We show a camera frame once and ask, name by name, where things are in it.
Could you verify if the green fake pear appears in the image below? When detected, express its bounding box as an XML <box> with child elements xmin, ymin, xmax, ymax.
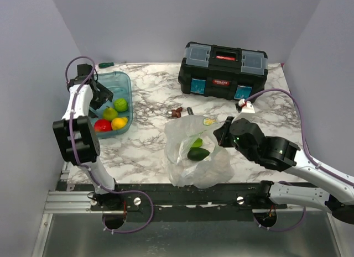
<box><xmin>102</xmin><ymin>107</ymin><xmax>118</xmax><ymax>122</ymax></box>

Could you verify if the green fake lime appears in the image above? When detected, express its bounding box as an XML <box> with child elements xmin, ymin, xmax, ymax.
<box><xmin>113</xmin><ymin>98</ymin><xmax>128</xmax><ymax>112</ymax></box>

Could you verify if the dark green fake avocado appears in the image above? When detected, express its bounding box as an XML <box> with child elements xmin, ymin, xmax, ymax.
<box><xmin>187</xmin><ymin>148</ymin><xmax>210</xmax><ymax>161</ymax></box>

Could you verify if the red fake apple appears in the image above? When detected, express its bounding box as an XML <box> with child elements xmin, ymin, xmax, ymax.
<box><xmin>93</xmin><ymin>119</ymin><xmax>112</xmax><ymax>133</ymax></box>

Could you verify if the yellow fake lemon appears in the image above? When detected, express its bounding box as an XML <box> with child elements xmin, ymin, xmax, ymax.
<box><xmin>111</xmin><ymin>117</ymin><xmax>128</xmax><ymax>130</ymax></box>

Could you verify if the translucent plastic bag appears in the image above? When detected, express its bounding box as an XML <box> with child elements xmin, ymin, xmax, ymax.
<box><xmin>164</xmin><ymin>115</ymin><xmax>234</xmax><ymax>188</ymax></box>

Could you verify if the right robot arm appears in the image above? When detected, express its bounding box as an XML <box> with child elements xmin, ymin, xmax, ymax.
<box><xmin>213</xmin><ymin>117</ymin><xmax>353</xmax><ymax>224</ymax></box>

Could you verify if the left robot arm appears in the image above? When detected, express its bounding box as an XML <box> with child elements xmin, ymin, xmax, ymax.
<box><xmin>53</xmin><ymin>64</ymin><xmax>124</xmax><ymax>210</ymax></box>

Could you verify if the green fake apple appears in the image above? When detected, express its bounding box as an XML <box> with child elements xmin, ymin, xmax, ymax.
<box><xmin>191</xmin><ymin>138</ymin><xmax>203</xmax><ymax>148</ymax></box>

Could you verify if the teal transparent plastic tray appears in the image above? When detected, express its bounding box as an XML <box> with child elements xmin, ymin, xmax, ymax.
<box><xmin>89</xmin><ymin>71</ymin><xmax>133</xmax><ymax>139</ymax></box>

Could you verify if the brown faucet tap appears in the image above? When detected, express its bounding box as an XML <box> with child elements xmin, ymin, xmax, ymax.
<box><xmin>166</xmin><ymin>107</ymin><xmax>183</xmax><ymax>118</ymax></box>

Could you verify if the black Delixi toolbox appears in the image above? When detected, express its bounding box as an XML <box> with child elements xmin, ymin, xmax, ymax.
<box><xmin>178</xmin><ymin>42</ymin><xmax>268</xmax><ymax>101</ymax></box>

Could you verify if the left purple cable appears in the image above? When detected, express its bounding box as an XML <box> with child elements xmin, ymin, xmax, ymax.
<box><xmin>65</xmin><ymin>56</ymin><xmax>155</xmax><ymax>235</ymax></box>

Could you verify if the purple cable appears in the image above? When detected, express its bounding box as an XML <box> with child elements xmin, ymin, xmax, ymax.
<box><xmin>65</xmin><ymin>56</ymin><xmax>155</xmax><ymax>235</ymax></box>
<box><xmin>243</xmin><ymin>88</ymin><xmax>354</xmax><ymax>232</ymax></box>

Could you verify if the green handled screwdriver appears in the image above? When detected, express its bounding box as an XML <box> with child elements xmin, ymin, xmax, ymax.
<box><xmin>96</xmin><ymin>62</ymin><xmax>126</xmax><ymax>69</ymax></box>

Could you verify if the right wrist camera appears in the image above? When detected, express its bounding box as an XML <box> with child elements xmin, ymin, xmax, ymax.
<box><xmin>236</xmin><ymin>98</ymin><xmax>255</xmax><ymax>116</ymax></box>

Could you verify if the black mounting rail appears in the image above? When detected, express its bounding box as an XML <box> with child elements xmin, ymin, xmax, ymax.
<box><xmin>56</xmin><ymin>181</ymin><xmax>286</xmax><ymax>228</ymax></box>

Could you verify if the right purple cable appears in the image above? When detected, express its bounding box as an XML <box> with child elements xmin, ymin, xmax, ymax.
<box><xmin>243</xmin><ymin>88</ymin><xmax>354</xmax><ymax>232</ymax></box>

